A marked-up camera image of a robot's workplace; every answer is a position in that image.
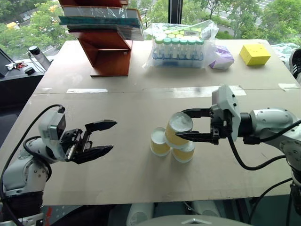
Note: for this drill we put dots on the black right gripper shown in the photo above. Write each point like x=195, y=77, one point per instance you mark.
x=219, y=127

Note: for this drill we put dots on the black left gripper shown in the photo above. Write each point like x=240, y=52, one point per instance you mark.
x=75, y=143

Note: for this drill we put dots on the yellow paper cup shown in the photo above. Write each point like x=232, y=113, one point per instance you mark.
x=182, y=154
x=160, y=147
x=174, y=136

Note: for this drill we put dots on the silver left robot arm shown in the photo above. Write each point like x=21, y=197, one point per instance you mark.
x=21, y=169

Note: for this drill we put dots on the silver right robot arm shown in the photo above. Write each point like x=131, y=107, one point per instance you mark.
x=270, y=120

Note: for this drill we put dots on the crumpled white paper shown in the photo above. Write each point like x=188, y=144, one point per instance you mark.
x=10, y=66

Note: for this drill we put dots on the clear tape strip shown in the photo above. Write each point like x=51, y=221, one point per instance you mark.
x=87, y=91

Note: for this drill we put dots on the blue test tube rack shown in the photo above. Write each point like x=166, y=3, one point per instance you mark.
x=176, y=61

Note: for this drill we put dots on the purple and white package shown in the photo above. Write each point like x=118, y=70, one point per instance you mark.
x=222, y=57

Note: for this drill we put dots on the white rounded shape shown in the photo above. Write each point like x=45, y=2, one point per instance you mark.
x=207, y=209
x=140, y=214

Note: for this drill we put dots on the brown wooden shelf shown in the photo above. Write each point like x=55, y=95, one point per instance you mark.
x=110, y=54

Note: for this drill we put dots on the yellow box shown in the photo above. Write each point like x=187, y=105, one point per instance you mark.
x=255, y=54

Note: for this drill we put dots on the clear plastic bag of tubes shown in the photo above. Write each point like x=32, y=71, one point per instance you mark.
x=178, y=35

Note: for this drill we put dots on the black side table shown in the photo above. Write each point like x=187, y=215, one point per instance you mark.
x=18, y=87

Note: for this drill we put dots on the grey robot torso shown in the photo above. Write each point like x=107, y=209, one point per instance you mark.
x=192, y=221

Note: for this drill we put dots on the grey water bottle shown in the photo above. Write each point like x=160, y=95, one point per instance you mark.
x=40, y=56

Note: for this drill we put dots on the dark wrapped book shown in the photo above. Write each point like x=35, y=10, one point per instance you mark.
x=117, y=31

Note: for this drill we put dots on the red keys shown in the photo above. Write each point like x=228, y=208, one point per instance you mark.
x=20, y=64

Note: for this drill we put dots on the green and white plastic bag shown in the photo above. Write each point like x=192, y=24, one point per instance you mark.
x=281, y=50

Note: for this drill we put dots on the black and white shoe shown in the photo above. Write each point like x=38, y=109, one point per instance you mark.
x=295, y=63

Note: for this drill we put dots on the teal wrapped book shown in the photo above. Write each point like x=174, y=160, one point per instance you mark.
x=98, y=21

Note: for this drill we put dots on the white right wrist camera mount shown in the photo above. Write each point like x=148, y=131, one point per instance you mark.
x=225, y=99

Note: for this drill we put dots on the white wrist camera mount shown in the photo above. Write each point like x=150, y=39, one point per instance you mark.
x=225, y=99
x=50, y=128

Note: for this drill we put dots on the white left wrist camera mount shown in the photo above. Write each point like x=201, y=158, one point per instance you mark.
x=50, y=128

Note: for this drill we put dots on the black window frame post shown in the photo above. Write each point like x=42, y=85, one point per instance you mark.
x=176, y=10

